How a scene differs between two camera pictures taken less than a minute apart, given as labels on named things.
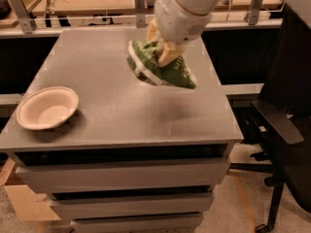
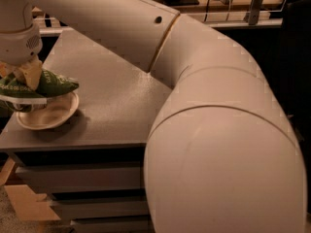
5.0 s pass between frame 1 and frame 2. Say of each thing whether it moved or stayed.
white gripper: moved
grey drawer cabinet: stayed
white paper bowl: stayed
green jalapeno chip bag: moved
